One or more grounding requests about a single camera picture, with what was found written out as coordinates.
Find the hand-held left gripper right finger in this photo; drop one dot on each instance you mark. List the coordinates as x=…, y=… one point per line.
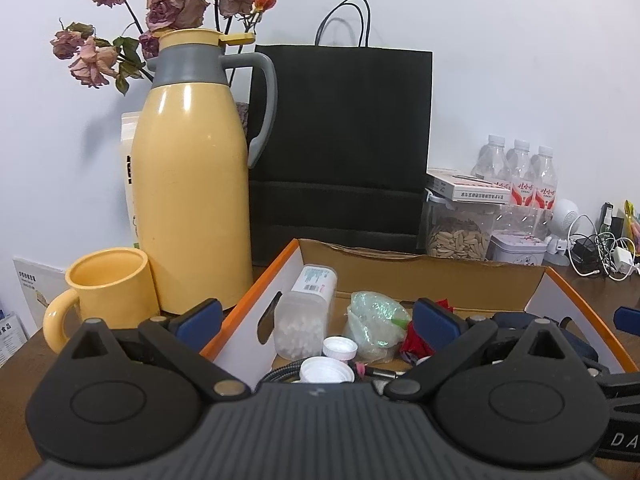
x=437, y=322

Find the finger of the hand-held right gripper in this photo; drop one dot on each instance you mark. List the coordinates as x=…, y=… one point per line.
x=620, y=386
x=629, y=319

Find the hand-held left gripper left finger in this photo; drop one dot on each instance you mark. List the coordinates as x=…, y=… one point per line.
x=200, y=320

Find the red and green wrapper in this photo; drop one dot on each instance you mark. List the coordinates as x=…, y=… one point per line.
x=417, y=342

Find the red cardboard box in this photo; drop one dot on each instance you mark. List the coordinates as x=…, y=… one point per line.
x=450, y=280

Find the white plastic bottle cap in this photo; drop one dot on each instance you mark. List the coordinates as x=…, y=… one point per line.
x=340, y=347

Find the translucent cotton swab box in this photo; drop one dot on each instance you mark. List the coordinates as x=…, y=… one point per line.
x=305, y=320

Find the white round lid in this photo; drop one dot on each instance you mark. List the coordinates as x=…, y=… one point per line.
x=325, y=370

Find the white charger plug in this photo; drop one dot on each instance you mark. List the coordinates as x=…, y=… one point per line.
x=623, y=260

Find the clear crinkled plastic bag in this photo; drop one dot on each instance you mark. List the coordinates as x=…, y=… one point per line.
x=372, y=325

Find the black power adapter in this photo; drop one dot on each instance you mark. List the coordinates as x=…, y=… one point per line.
x=585, y=252

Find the clear seed canister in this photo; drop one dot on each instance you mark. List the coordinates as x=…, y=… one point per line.
x=457, y=240

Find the colourful snack bag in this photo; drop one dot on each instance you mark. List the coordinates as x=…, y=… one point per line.
x=632, y=225

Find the yellow mug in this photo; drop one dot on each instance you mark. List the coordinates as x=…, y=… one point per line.
x=110, y=290

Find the small dark bottle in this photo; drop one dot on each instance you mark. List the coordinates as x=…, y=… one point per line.
x=607, y=217

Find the lavender tin box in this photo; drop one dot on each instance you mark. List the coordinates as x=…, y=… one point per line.
x=515, y=250

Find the yellow thermos jug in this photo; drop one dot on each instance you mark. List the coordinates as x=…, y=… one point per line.
x=190, y=185

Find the flat white carton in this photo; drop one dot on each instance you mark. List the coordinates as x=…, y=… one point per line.
x=465, y=187

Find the clear water bottle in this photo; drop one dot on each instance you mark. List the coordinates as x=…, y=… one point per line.
x=545, y=175
x=520, y=165
x=492, y=160

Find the white leaflet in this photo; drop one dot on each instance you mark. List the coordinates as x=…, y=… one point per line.
x=35, y=285

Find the white printed package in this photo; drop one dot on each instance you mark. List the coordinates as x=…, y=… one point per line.
x=129, y=160

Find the purple patterned vase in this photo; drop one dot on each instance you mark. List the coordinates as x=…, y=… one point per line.
x=242, y=120

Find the black paper bag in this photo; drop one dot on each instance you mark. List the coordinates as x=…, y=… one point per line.
x=340, y=135

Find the dried rose bouquet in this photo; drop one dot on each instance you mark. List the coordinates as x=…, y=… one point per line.
x=170, y=7

